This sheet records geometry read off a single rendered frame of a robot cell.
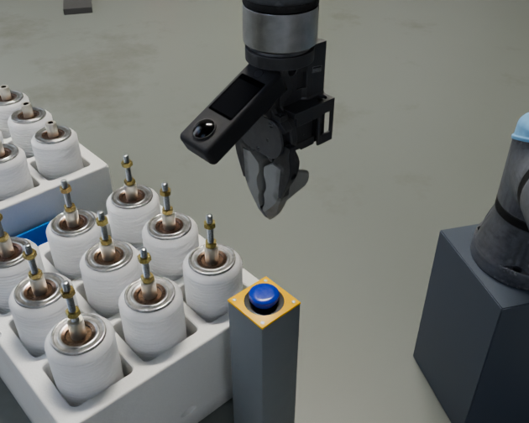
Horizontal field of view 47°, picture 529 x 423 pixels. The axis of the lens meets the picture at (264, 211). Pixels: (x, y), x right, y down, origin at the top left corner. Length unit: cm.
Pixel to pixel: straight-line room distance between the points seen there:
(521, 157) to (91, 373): 64
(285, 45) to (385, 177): 109
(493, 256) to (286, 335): 31
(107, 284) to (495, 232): 59
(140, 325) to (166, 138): 99
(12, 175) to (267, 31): 84
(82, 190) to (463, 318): 83
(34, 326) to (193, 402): 28
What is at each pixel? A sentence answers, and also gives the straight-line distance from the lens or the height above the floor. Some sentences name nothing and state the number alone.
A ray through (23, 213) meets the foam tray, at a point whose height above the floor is 15.
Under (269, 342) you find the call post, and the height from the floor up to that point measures 28.
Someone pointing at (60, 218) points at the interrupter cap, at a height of 25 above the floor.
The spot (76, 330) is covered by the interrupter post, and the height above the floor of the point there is 27.
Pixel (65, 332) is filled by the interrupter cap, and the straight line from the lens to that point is 92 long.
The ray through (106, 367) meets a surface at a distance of 91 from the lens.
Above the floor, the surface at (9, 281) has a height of 23.
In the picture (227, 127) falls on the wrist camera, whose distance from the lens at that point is 61.
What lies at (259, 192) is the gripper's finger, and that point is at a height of 49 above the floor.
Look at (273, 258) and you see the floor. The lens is 137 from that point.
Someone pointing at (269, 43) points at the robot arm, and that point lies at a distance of 61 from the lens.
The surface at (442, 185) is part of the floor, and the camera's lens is 167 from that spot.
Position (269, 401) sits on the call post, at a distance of 93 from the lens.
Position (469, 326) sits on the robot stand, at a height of 21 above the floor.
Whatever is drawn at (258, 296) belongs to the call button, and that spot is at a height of 33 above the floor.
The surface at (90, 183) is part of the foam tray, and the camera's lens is 139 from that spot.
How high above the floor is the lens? 90
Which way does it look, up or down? 36 degrees down
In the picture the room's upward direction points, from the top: straight up
